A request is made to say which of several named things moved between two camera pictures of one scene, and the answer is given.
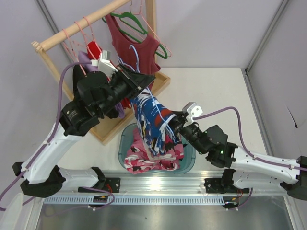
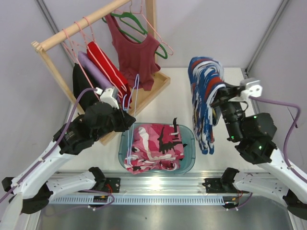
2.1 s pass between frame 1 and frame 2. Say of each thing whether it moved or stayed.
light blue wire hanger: moved
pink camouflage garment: stayed
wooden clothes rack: stayed
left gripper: moved
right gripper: moved
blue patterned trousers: moved
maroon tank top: stayed
